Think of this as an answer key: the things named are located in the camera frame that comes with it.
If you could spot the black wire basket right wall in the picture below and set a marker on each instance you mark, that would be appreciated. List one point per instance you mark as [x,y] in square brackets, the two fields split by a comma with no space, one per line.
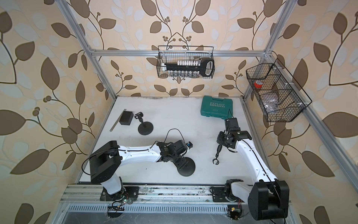
[293,99]

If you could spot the black wire basket wall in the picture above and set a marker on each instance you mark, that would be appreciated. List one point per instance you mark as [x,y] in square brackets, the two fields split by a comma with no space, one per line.
[293,99]
[174,53]

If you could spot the socket set rail black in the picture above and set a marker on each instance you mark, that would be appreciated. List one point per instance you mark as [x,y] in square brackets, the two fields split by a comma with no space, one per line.
[197,68]

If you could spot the green plastic tool case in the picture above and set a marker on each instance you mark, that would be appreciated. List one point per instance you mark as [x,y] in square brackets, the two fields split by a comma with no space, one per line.
[216,107]

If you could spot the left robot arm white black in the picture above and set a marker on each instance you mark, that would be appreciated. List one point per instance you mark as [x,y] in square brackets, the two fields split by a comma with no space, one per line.
[104,163]

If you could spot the small black box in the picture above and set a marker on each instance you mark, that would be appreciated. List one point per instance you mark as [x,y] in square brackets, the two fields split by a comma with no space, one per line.
[126,118]

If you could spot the plastic bag in basket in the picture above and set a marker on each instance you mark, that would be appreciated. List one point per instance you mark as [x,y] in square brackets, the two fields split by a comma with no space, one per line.
[270,102]

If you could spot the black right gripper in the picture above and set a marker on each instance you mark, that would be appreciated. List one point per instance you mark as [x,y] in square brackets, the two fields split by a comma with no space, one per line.
[220,139]

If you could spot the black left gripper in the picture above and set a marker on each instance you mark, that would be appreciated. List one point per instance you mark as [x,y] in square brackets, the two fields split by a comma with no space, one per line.
[184,161]

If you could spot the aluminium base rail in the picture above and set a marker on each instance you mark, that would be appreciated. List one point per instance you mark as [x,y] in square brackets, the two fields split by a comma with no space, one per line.
[170,199]

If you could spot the red item in basket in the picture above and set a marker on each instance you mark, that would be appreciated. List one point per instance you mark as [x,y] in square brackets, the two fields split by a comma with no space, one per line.
[258,84]

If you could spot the black microphone stand pole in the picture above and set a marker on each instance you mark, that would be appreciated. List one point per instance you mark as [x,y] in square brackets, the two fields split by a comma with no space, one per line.
[139,119]

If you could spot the black wire basket back wall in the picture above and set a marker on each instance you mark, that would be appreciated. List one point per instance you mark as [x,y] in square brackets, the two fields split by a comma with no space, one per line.
[174,53]

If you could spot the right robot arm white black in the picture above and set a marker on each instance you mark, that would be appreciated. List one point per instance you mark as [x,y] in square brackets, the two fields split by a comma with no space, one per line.
[267,197]

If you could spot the black round stand base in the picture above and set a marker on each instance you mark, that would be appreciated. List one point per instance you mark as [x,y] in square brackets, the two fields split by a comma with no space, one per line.
[149,128]

